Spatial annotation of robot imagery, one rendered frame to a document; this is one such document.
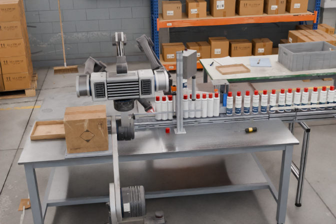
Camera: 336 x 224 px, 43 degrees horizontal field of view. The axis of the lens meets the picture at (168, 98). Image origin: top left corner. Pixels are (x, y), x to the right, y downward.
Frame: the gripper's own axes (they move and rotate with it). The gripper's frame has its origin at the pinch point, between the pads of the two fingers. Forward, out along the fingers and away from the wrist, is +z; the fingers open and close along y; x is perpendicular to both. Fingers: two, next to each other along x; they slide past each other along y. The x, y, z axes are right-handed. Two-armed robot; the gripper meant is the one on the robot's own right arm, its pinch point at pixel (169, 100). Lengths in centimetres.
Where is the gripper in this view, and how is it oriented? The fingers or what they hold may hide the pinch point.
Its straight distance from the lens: 359.1
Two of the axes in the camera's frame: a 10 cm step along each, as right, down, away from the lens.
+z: 0.0, 9.2, 3.9
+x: 1.3, 3.9, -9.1
